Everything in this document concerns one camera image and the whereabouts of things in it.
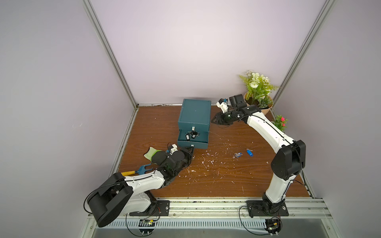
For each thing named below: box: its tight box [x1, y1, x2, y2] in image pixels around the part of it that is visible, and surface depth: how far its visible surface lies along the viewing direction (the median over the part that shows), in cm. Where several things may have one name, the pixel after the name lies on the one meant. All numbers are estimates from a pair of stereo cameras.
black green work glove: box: [143, 146, 168, 166], surface depth 94 cm
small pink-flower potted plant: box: [271, 115, 289, 133], surface depth 92 cm
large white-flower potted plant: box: [239, 70, 280, 115], surface depth 95 cm
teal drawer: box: [177, 129, 210, 149], surface depth 88 cm
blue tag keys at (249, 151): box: [246, 148, 254, 158], surface depth 94 cm
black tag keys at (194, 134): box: [191, 131, 200, 139], surface depth 94 cm
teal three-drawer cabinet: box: [177, 98, 212, 143], surface depth 88 cm
